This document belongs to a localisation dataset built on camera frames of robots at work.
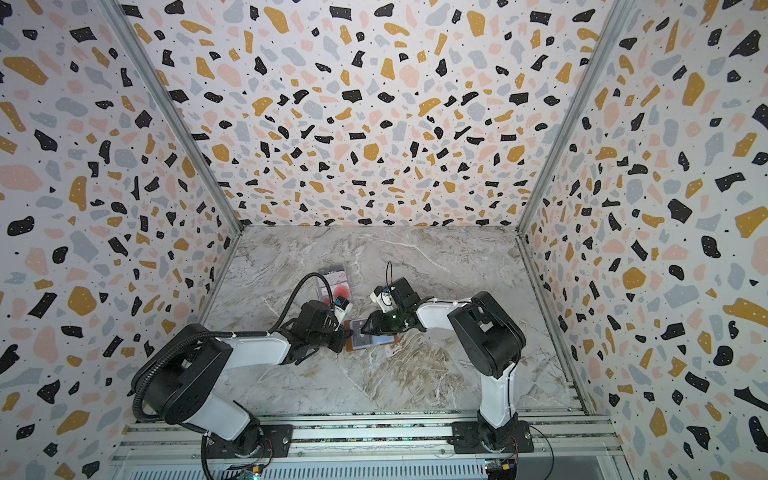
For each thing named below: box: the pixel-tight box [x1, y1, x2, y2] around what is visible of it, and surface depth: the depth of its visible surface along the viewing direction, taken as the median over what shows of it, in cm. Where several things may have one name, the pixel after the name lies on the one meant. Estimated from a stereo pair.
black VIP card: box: [350, 318, 373, 350], surface depth 92 cm
